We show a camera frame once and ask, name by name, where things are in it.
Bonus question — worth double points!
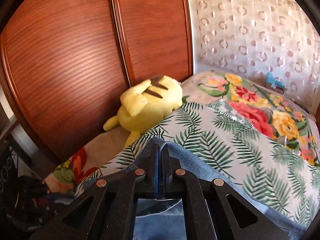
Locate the palm leaf print bedsheet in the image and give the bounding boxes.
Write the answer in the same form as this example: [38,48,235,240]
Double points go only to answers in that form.
[75,99,320,230]

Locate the blue toy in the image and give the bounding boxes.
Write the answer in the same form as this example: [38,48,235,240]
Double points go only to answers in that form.
[265,72,285,90]

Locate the brown wooden slatted wardrobe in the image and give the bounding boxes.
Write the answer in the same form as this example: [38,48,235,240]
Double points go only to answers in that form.
[0,0,194,165]

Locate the blue denim pants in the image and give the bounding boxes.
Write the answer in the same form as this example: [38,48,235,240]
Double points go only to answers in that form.
[75,136,308,240]

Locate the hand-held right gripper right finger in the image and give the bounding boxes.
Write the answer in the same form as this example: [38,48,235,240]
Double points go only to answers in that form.
[162,147,290,240]

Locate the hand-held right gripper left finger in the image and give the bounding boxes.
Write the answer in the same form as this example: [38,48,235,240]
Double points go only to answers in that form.
[30,144,160,240]

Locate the sheer curtain with pink circles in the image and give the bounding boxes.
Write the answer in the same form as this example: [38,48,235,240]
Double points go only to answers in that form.
[186,0,320,98]

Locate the yellow plush toy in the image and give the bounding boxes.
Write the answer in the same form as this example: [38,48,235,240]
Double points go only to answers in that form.
[103,75,183,149]

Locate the floral blanket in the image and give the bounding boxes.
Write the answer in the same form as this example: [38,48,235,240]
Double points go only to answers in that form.
[44,70,320,198]

